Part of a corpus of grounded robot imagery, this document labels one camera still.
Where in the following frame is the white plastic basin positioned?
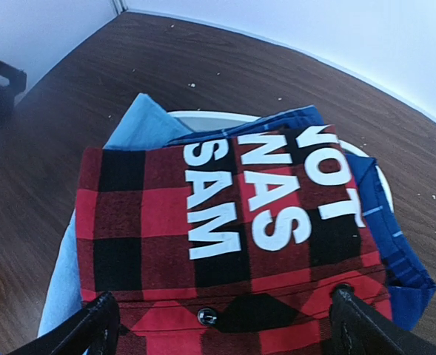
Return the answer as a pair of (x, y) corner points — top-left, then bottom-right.
(36, 109), (395, 339)

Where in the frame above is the light blue shirt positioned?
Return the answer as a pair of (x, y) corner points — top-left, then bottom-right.
(38, 93), (192, 337)

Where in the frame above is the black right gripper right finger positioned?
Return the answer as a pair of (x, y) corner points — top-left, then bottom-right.
(329, 284), (436, 355)

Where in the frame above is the blue plaid shirt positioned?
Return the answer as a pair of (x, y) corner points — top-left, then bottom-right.
(169, 106), (436, 331)

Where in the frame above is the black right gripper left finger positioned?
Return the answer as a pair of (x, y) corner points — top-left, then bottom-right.
(10, 292), (120, 355)

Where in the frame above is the red black plaid shirt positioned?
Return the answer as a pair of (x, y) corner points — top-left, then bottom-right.
(76, 125), (392, 354)

